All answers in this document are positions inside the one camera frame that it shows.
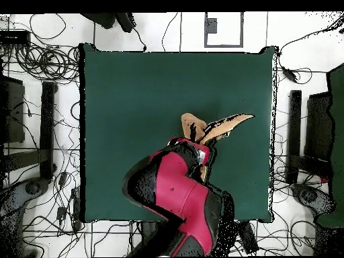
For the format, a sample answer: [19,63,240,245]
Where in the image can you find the grey chair base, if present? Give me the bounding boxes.
[0,177,50,218]
[291,183,337,218]

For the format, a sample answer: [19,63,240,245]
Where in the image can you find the grey square floor frame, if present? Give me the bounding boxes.
[204,11,245,48]

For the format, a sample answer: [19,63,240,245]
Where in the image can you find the person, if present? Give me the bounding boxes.
[80,12,137,34]

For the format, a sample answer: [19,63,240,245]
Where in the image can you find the black flat panel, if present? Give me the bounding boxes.
[304,91,334,162]
[0,76,26,144]

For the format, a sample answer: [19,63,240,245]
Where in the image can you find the tan terry towel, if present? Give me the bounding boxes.
[180,112,256,184]

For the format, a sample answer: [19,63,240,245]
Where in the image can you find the black power adapter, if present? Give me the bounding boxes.
[281,67,298,83]

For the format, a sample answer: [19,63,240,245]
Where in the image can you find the green cloth sheet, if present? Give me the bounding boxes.
[315,62,344,228]

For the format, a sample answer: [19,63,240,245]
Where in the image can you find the small grey box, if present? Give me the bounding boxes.
[206,17,218,34]

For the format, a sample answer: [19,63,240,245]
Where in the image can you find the dark green table cloth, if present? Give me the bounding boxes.
[79,42,277,224]

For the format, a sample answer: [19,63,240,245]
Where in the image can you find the black electronics box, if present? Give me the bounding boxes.
[0,30,32,46]

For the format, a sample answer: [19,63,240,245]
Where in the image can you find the coiled black cable bundle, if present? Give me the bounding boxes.
[15,44,81,81]

